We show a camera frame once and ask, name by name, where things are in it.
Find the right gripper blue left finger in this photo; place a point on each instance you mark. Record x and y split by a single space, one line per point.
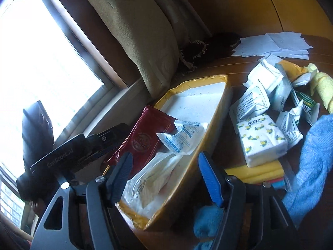
117 180

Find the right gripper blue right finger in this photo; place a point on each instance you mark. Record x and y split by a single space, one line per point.
213 181

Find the white printed plastic bag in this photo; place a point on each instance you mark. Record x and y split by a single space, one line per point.
142 190

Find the colourful cloth pack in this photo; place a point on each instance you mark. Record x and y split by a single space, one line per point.
277 173

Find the white mask packet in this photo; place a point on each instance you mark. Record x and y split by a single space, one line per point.
254 102

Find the blue towel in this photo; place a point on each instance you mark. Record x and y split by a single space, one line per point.
274 221

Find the green white sachet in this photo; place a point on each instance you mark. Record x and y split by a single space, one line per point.
310 110

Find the yellow towel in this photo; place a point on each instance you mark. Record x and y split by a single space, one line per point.
323 84

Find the red foil pouch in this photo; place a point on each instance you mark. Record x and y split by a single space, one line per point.
143 142

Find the white blue printed sachet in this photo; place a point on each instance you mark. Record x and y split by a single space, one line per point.
188 136

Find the white box with yellow tape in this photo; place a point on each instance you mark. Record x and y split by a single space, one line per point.
205 99

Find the white torn packet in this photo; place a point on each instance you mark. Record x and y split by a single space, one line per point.
274 80

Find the dark fringed cloth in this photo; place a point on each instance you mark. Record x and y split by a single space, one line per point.
198 54

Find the yellow foil packet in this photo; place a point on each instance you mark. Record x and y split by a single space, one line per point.
292 70

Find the stack of white papers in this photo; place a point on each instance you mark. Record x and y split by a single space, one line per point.
283 44

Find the tan patterned curtain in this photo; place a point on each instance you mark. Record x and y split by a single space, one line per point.
151 32

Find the window frame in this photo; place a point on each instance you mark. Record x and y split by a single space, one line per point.
44 58

